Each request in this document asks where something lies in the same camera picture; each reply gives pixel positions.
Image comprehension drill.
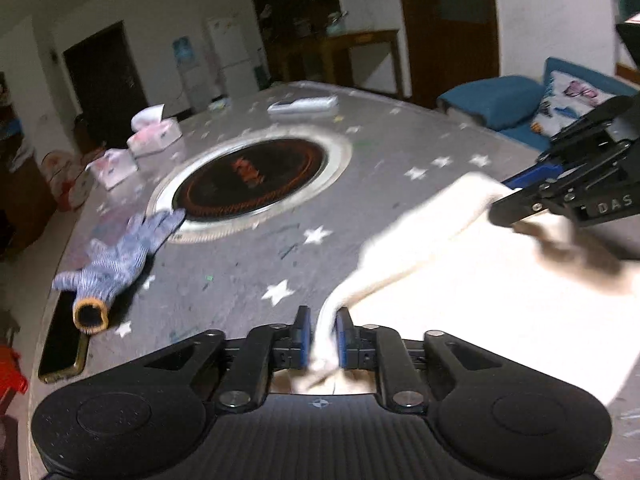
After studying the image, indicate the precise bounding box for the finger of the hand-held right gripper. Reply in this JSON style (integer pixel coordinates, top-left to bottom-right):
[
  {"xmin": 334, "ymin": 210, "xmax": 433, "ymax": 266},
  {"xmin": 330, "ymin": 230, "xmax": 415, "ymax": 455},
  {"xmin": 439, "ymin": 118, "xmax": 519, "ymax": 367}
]
[
  {"xmin": 501, "ymin": 95, "xmax": 640, "ymax": 192},
  {"xmin": 489, "ymin": 142, "xmax": 633, "ymax": 228}
]

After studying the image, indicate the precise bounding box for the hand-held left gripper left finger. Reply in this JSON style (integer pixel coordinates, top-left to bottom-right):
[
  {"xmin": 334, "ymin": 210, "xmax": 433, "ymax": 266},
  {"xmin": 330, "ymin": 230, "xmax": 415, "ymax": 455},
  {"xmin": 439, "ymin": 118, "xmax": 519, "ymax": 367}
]
[{"xmin": 140, "ymin": 306, "xmax": 312, "ymax": 415}]

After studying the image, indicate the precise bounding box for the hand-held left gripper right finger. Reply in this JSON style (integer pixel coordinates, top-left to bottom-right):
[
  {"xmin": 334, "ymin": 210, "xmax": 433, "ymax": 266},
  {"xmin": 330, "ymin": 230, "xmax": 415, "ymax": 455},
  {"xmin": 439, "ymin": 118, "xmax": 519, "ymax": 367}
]
[{"xmin": 336, "ymin": 307, "xmax": 503, "ymax": 415}]

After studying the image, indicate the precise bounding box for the cream sweatshirt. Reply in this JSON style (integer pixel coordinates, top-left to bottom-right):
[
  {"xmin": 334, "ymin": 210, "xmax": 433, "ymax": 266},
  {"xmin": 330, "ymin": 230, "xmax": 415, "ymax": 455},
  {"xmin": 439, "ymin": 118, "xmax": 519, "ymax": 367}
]
[{"xmin": 270, "ymin": 172, "xmax": 640, "ymax": 408}]

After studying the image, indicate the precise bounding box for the butterfly print pillow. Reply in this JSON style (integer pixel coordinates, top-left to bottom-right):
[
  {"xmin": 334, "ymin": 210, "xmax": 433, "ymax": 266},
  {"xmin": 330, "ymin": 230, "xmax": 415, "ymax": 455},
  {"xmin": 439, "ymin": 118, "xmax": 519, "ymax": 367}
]
[{"xmin": 530, "ymin": 70, "xmax": 608, "ymax": 136}]

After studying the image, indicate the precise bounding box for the blue sofa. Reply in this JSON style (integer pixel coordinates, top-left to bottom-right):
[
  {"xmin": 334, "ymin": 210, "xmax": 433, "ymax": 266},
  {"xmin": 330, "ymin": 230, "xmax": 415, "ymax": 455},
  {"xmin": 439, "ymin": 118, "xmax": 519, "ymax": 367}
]
[{"xmin": 436, "ymin": 56, "xmax": 640, "ymax": 153}]

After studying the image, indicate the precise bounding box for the grey star print tablecloth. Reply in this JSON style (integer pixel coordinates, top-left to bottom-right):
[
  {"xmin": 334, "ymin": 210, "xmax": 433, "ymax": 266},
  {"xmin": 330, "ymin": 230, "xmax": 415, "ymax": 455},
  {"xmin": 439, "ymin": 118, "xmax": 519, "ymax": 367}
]
[{"xmin": 37, "ymin": 80, "xmax": 640, "ymax": 480}]

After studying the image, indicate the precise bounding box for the round black induction cooktop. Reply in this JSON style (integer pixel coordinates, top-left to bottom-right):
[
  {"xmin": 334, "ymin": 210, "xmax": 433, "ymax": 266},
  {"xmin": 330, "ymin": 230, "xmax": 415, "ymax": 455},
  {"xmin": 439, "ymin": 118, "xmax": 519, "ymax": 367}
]
[{"xmin": 147, "ymin": 127, "xmax": 353, "ymax": 243}]

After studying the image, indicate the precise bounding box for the wooden door with glass pane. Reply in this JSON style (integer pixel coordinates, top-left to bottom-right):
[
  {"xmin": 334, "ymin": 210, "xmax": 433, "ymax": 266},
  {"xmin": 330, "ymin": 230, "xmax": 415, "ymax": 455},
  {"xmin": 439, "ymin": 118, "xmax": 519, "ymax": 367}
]
[{"xmin": 395, "ymin": 0, "xmax": 501, "ymax": 108}]

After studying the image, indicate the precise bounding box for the blue white knit glove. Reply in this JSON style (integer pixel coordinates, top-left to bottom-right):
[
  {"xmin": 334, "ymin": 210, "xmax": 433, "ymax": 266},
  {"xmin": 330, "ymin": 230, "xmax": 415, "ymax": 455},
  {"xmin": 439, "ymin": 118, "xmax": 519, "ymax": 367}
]
[{"xmin": 52, "ymin": 209, "xmax": 187, "ymax": 333}]

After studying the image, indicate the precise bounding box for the wooden side table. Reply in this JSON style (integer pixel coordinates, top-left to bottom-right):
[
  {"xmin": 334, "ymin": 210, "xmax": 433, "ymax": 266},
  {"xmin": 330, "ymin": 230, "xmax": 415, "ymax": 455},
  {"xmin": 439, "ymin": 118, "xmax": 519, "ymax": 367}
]
[{"xmin": 272, "ymin": 29, "xmax": 405, "ymax": 98}]

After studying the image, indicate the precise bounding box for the white remote control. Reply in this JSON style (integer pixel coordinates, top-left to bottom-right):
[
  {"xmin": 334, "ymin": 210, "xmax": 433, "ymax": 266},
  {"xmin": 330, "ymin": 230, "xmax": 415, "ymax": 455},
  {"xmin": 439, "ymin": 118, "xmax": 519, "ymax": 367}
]
[{"xmin": 267, "ymin": 95, "xmax": 338, "ymax": 116}]

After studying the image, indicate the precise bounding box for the smartphone with yellow case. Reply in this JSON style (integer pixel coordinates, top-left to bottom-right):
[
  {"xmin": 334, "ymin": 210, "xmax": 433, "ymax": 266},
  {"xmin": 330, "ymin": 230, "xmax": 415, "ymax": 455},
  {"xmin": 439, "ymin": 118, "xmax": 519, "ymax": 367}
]
[{"xmin": 38, "ymin": 290, "xmax": 91, "ymax": 385}]

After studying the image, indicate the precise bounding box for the pink white tissue box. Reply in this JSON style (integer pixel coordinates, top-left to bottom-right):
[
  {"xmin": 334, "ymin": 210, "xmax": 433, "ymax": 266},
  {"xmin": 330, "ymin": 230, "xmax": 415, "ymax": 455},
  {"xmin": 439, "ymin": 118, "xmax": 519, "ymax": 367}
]
[{"xmin": 127, "ymin": 104, "xmax": 182, "ymax": 156}]

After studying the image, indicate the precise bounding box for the pink soft tissue pack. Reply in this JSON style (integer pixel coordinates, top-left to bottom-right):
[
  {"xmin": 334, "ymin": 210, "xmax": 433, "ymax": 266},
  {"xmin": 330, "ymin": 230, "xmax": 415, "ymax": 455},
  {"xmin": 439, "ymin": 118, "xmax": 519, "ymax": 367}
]
[{"xmin": 85, "ymin": 149, "xmax": 138, "ymax": 190}]

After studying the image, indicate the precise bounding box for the white water dispenser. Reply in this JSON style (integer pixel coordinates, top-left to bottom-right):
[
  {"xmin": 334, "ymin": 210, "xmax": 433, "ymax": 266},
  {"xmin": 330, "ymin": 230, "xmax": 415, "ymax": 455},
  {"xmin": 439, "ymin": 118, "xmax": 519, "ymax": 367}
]
[{"xmin": 180, "ymin": 60, "xmax": 211, "ymax": 111}]

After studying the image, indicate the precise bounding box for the white refrigerator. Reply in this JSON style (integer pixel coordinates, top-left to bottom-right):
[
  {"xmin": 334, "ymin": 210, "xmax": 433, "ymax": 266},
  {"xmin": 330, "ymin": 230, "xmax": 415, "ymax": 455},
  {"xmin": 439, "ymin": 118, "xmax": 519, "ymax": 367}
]
[{"xmin": 205, "ymin": 16, "xmax": 261, "ymax": 100}]

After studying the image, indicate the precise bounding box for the pink round fan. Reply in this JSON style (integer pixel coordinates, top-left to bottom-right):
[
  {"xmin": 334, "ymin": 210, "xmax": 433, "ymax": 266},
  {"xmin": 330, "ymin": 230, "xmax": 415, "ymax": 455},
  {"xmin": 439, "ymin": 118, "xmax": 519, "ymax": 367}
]
[{"xmin": 42, "ymin": 152, "xmax": 93, "ymax": 211}]

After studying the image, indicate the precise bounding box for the dark wooden display cabinet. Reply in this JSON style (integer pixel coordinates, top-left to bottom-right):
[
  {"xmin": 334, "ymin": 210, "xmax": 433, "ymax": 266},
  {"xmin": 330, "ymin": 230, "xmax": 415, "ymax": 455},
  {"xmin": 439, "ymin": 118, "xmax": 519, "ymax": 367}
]
[{"xmin": 247, "ymin": 0, "xmax": 351, "ymax": 86}]

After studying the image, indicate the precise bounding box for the red plastic stool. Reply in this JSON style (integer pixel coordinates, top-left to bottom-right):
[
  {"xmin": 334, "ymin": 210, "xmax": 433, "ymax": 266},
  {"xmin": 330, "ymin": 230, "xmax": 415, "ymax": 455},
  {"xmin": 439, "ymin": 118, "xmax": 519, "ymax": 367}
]
[{"xmin": 0, "ymin": 344, "xmax": 29, "ymax": 416}]

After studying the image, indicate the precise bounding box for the blue water bottle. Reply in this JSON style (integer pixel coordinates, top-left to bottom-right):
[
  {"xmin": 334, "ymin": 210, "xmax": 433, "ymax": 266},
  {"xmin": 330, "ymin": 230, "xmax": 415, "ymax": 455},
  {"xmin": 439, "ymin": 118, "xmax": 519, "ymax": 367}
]
[{"xmin": 172, "ymin": 36, "xmax": 195, "ymax": 65}]

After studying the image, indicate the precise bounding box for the dark wooden door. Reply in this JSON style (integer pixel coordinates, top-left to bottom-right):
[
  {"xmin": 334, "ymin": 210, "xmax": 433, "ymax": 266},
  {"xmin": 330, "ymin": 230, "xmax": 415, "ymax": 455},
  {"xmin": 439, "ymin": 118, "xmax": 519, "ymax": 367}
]
[{"xmin": 62, "ymin": 21, "xmax": 151, "ymax": 121}]

